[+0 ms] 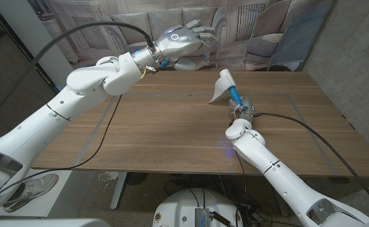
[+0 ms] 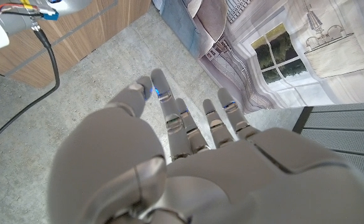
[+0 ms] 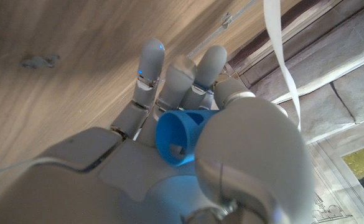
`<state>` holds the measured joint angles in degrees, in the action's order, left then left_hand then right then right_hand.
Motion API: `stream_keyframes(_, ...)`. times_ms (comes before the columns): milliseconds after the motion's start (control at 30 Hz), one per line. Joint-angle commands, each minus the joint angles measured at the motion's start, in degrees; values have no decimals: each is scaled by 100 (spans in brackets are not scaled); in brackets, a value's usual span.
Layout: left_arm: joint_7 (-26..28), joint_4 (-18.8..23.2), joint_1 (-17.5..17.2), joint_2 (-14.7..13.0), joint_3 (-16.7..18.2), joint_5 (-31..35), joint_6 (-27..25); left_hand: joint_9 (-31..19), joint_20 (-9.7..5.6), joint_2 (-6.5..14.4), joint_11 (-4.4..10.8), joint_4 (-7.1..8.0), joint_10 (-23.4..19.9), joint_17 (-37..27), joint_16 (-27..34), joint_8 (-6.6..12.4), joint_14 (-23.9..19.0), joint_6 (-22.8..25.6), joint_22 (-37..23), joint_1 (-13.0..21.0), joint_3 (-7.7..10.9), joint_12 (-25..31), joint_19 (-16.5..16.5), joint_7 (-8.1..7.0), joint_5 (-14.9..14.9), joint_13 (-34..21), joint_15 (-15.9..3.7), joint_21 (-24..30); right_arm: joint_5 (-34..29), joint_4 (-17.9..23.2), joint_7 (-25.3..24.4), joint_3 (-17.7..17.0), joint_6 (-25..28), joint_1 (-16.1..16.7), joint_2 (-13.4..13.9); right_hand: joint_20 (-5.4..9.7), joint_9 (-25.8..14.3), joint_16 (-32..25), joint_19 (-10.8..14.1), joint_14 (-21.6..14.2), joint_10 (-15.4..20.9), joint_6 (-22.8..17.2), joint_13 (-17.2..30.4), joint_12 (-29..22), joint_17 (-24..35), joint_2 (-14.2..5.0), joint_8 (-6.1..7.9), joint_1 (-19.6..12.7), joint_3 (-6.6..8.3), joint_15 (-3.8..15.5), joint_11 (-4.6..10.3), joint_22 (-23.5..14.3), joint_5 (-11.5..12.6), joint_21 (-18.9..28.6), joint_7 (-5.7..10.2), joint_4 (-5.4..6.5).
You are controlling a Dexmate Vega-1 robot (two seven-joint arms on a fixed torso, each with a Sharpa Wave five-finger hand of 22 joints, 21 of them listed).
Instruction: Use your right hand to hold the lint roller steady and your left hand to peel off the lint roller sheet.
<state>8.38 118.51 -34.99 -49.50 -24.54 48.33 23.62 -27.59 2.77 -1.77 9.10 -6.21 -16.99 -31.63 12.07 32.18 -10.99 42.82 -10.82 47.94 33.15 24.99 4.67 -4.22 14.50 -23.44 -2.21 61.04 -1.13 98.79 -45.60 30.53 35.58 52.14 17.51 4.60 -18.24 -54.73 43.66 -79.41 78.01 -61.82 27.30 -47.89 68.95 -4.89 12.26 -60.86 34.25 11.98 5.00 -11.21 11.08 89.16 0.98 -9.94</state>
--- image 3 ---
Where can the white lint roller sheet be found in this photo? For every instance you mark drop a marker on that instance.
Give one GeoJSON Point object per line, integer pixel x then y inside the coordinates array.
{"type": "Point", "coordinates": [275, 31]}

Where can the wooden table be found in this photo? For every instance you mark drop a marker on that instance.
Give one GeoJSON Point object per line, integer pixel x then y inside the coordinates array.
{"type": "Point", "coordinates": [60, 93]}

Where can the printed living room backdrop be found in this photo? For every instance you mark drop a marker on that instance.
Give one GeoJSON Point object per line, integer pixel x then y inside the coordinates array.
{"type": "Point", "coordinates": [340, 93]}

